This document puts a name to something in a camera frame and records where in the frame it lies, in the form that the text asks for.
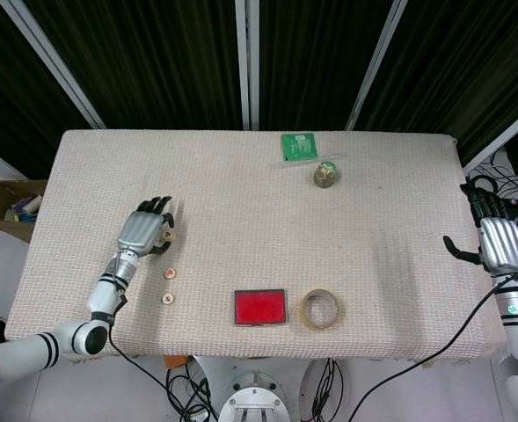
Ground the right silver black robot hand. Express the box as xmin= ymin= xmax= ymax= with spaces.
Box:
xmin=442 ymin=182 xmax=518 ymax=274

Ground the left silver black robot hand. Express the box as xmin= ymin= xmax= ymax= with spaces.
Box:
xmin=115 ymin=195 xmax=176 ymax=258

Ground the silver robot base column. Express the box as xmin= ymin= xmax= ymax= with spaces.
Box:
xmin=217 ymin=385 xmax=293 ymax=422

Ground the beige woven tablecloth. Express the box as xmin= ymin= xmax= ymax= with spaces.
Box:
xmin=4 ymin=128 xmax=508 ymax=364

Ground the red ink pad case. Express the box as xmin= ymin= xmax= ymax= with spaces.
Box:
xmin=231 ymin=287 xmax=290 ymax=327

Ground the clear plastic straw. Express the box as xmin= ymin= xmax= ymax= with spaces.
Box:
xmin=270 ymin=151 xmax=347 ymax=171

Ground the dark green curtain panel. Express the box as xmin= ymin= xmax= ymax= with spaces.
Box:
xmin=258 ymin=0 xmax=396 ymax=131
xmin=359 ymin=0 xmax=518 ymax=153
xmin=23 ymin=0 xmax=246 ymax=131
xmin=0 ymin=0 xmax=91 ymax=179

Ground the green foil packet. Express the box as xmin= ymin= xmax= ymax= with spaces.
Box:
xmin=281 ymin=131 xmax=319 ymax=162

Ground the green gold foil dome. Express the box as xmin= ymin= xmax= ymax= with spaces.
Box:
xmin=312 ymin=160 xmax=341 ymax=190

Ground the yellowish clear tape roll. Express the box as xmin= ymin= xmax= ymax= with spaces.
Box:
xmin=300 ymin=288 xmax=344 ymax=330

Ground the black coiled floor cable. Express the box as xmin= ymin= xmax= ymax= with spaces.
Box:
xmin=465 ymin=147 xmax=518 ymax=203

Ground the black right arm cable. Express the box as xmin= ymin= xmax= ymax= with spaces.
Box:
xmin=348 ymin=271 xmax=518 ymax=422

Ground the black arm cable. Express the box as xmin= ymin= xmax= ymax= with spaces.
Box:
xmin=348 ymin=271 xmax=518 ymax=422
xmin=106 ymin=280 xmax=219 ymax=422

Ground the white aluminium frame post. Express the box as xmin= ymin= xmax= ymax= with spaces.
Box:
xmin=234 ymin=0 xmax=260 ymax=131
xmin=459 ymin=99 xmax=518 ymax=171
xmin=0 ymin=0 xmax=107 ymax=130
xmin=345 ymin=0 xmax=411 ymax=131

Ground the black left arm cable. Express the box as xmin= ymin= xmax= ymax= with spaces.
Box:
xmin=106 ymin=280 xmax=219 ymax=422

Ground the black floor cable bundle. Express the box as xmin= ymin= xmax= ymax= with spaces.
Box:
xmin=311 ymin=358 xmax=346 ymax=417
xmin=165 ymin=367 xmax=219 ymax=422

